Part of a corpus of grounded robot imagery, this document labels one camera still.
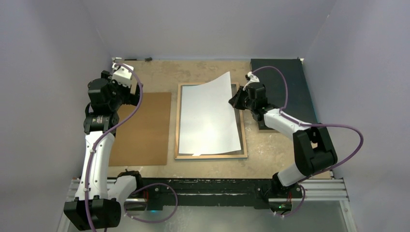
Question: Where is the hot air balloon photo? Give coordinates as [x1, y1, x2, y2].
[178, 72, 241, 156]

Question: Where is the blue wooden picture frame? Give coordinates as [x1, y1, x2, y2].
[174, 83, 248, 161]

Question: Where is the brown cardboard backing board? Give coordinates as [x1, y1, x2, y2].
[109, 92, 172, 167]

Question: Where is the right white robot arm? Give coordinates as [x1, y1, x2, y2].
[228, 83, 337, 197]

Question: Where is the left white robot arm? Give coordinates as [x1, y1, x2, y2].
[63, 67, 144, 231]

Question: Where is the dark blue foam pad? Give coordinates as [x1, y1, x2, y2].
[250, 58, 318, 124]

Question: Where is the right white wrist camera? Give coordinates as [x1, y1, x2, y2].
[243, 72, 260, 90]

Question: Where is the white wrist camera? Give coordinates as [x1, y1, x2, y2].
[112, 63, 135, 88]
[243, 72, 260, 90]

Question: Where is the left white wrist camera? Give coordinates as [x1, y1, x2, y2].
[112, 63, 135, 88]

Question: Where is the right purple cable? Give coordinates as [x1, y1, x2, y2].
[251, 66, 365, 218]

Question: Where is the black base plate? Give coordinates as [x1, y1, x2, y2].
[126, 177, 303, 210]

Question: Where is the aluminium rail frame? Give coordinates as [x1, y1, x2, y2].
[56, 58, 358, 232]

